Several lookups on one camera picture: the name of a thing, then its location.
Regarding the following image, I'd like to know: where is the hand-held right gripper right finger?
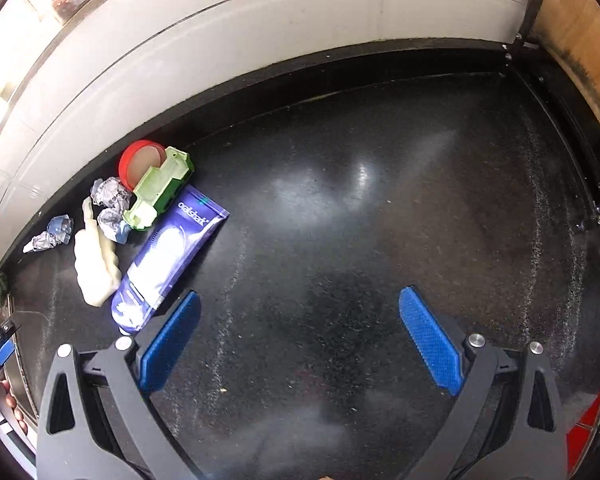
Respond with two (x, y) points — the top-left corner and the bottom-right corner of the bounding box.
(399, 286), (567, 480)

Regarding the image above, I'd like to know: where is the crumpled clear blue wrapper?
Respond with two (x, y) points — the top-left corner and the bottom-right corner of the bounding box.
(22, 214), (75, 255)

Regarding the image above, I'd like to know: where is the person's left hand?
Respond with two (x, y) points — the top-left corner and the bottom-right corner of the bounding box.
(0, 380), (29, 434)

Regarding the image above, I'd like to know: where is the crumpled foil wrapper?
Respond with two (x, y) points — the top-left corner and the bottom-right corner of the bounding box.
(90, 176), (134, 209)
(97, 207), (132, 245)

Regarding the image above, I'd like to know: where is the green plastic toy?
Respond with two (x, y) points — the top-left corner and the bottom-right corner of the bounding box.
(122, 146), (196, 232)

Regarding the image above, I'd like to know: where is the cream rubber glove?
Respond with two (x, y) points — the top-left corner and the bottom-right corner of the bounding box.
(74, 196), (120, 307)

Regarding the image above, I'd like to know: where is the red container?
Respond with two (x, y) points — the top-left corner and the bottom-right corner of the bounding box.
(567, 390), (600, 477)

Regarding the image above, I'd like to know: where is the black metal frame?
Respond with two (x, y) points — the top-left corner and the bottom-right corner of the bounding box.
(500, 0), (600, 231)

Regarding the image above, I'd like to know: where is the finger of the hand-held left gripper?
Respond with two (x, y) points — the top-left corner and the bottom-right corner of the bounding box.
(0, 321), (22, 368)

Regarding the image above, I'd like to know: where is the purple toothpaste tube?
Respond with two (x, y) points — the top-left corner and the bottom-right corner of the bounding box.
(111, 184), (230, 336)

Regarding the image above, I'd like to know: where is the wooden board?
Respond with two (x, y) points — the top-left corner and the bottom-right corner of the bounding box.
(532, 0), (600, 161)

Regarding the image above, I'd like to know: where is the round metal rim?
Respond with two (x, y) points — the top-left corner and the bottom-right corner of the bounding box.
(2, 305), (44, 427)

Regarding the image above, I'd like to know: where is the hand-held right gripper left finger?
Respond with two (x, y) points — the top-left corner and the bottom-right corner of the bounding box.
(36, 290), (203, 480)

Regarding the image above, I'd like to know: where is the red round lid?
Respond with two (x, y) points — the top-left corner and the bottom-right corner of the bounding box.
(118, 139), (165, 189)

